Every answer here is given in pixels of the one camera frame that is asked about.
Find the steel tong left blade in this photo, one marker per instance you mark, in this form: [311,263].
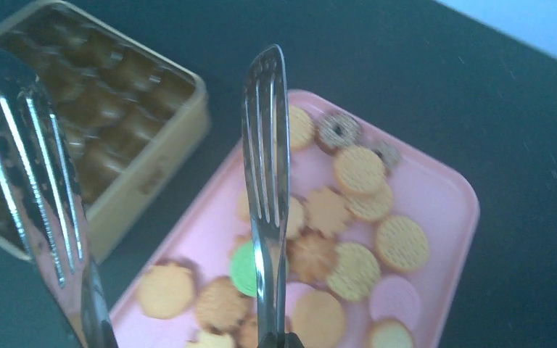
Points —
[42,194]

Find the steel tong right blade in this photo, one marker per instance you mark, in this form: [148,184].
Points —
[265,141]

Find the gold cookie tin box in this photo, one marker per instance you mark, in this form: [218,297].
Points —
[132,117]

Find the green round macaron cookie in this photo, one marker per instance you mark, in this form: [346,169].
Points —
[243,271]

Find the chocolate sprinkled donut cookie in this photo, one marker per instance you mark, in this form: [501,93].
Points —
[337,130]

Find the pink plastic tray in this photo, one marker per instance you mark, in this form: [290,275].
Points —
[185,297]

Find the round waffle cookie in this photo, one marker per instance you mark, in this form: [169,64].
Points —
[401,244]

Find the pink round macaron cookie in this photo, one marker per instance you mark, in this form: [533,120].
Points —
[395,297]

